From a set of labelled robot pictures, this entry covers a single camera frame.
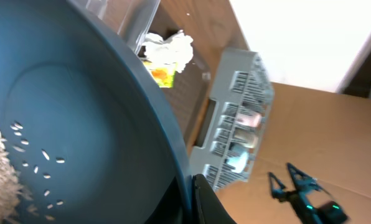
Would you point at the clear plastic bin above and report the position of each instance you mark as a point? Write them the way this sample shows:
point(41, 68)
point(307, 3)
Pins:
point(130, 19)

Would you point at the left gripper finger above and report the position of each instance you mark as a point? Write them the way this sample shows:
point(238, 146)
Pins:
point(206, 207)

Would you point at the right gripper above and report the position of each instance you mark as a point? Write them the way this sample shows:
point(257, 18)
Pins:
point(299, 178)

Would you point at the brown cardboard box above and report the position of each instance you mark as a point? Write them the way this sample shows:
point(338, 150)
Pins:
point(326, 135)

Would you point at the pink cup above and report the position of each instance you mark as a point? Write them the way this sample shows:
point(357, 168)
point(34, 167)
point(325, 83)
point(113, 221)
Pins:
point(250, 120)

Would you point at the white cup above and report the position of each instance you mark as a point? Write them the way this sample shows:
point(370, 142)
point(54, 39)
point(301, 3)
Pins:
point(245, 138)

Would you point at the pile of white rice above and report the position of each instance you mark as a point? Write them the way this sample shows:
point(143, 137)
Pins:
point(10, 187)

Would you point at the white tissue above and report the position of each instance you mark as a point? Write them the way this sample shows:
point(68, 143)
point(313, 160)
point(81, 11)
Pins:
point(176, 49)

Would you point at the dark brown serving tray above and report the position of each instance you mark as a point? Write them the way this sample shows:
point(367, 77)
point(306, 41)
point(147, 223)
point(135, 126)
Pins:
point(185, 95)

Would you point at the yellow green wrapper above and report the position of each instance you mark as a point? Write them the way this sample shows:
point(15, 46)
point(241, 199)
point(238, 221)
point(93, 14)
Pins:
point(163, 74)

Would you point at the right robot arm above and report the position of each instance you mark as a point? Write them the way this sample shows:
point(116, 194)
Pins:
point(328, 213)

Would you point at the grey dishwasher rack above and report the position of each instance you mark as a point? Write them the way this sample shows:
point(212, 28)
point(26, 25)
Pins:
point(241, 85)

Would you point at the dark blue bowl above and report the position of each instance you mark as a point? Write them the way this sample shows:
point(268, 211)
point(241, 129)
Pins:
point(91, 134)

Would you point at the light blue small bowl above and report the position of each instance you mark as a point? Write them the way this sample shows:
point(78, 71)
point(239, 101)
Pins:
point(238, 163)

